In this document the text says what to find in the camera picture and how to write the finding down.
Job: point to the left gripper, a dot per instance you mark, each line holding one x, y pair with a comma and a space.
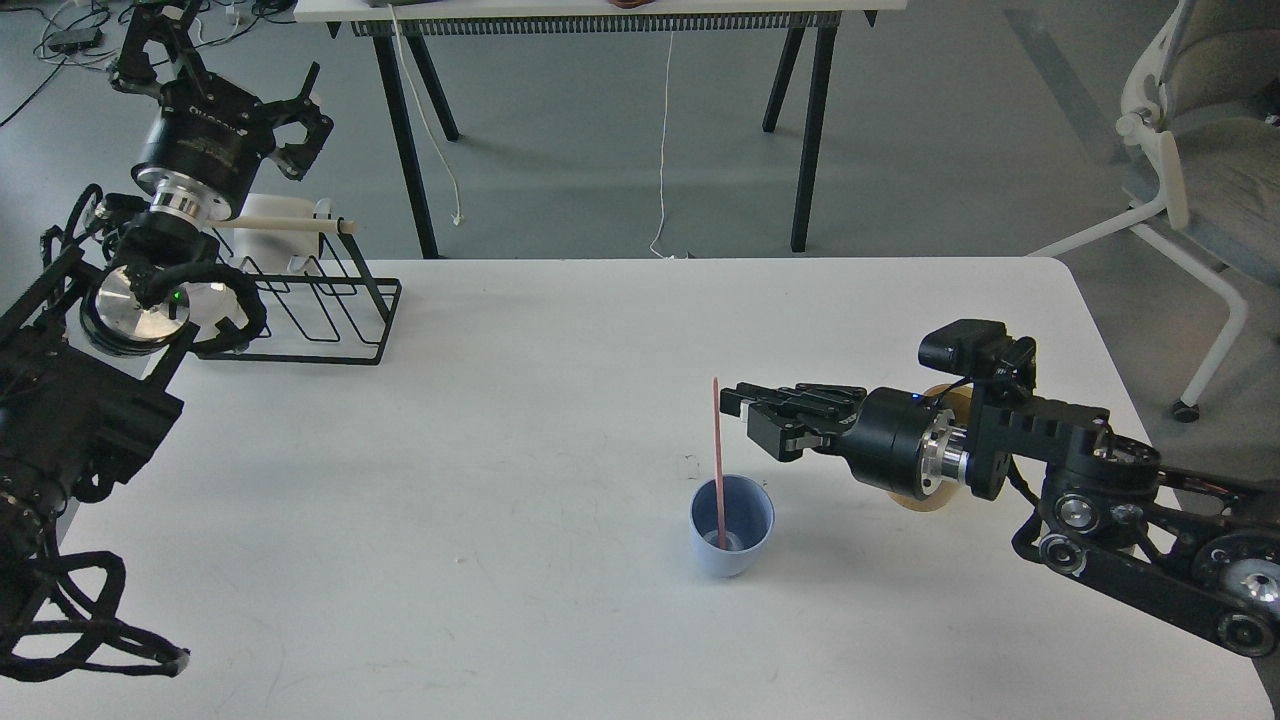
200, 145

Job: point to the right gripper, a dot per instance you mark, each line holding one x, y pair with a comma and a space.
883, 446

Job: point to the pink chopstick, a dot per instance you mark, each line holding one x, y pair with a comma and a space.
718, 477

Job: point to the blue cup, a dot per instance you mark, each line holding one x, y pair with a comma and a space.
750, 521

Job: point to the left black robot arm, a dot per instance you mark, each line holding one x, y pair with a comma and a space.
130, 285

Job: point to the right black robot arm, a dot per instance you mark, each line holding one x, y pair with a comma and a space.
1191, 549

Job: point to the bamboo cup holder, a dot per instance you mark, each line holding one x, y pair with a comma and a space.
959, 402

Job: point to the white cup in rack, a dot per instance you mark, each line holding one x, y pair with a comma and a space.
275, 212

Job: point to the background table black legs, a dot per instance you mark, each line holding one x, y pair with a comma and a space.
398, 31

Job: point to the white office chair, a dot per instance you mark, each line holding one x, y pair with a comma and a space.
1203, 187

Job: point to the wooden rack handle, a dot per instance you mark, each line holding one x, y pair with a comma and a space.
316, 225

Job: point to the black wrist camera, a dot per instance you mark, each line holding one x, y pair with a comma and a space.
982, 351

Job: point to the black wire dish rack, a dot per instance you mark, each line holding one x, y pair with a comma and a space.
324, 304

